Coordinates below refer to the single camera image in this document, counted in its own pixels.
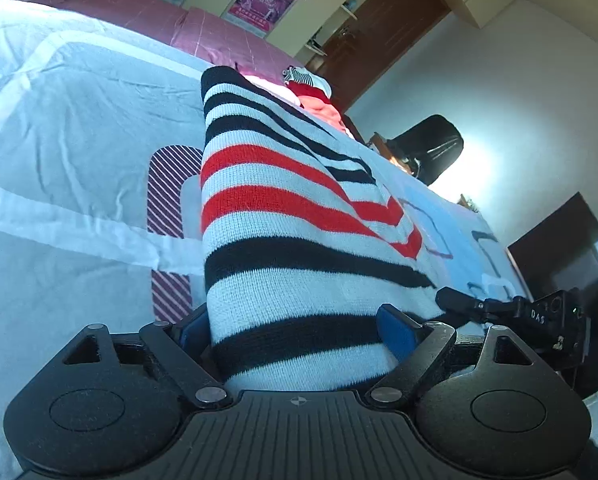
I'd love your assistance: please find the dark low cabinet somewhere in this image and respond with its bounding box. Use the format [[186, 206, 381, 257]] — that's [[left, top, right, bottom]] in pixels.
[[508, 192, 598, 302]]

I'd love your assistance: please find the red orange garment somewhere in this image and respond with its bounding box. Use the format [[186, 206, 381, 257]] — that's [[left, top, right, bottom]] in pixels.
[[286, 84, 356, 137]]

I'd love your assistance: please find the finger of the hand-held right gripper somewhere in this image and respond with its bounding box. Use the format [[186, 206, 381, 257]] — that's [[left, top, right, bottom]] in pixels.
[[435, 286, 524, 327]]

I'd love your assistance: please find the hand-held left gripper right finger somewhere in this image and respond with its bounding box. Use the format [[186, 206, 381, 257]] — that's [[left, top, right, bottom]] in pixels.
[[371, 303, 536, 405]]

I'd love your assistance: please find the pink checked bed sheet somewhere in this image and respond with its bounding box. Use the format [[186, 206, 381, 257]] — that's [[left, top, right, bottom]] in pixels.
[[39, 0, 310, 83]]

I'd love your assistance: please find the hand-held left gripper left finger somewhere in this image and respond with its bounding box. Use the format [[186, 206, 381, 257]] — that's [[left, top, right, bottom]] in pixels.
[[61, 307, 234, 409]]

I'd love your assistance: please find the cream corner shelf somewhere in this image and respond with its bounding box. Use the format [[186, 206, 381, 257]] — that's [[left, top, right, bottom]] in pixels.
[[303, 0, 396, 57]]

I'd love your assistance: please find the black white striped cloth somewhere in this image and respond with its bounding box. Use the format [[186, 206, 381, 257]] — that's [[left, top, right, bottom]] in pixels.
[[281, 64, 333, 97]]

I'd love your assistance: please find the black bag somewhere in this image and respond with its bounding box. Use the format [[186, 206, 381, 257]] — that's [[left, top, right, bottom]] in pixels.
[[379, 114, 465, 187]]

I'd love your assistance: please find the black red white striped sweater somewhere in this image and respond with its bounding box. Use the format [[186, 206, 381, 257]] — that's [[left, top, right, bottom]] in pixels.
[[199, 65, 460, 394]]

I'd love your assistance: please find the small wooden table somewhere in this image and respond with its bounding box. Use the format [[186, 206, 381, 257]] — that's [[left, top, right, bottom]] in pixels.
[[368, 132, 420, 177]]

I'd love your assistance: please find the brown wooden door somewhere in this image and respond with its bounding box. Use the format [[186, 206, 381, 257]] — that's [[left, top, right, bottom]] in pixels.
[[306, 0, 450, 112]]

